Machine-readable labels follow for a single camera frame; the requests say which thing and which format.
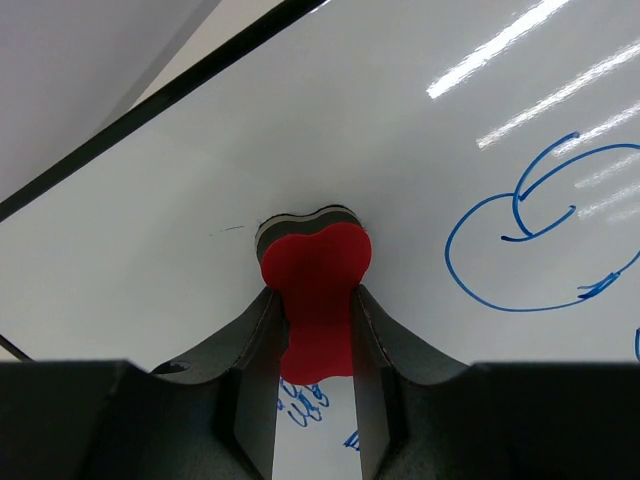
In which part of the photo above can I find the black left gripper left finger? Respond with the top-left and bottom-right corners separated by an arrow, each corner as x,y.
151,288 -> 288,479

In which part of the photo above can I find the white whiteboard black frame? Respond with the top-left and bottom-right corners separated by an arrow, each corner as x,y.
1,1 -> 639,479

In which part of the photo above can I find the red whiteboard eraser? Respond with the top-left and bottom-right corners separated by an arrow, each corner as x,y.
255,205 -> 372,385

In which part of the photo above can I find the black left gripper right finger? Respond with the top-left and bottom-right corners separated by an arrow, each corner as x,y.
351,285 -> 468,479

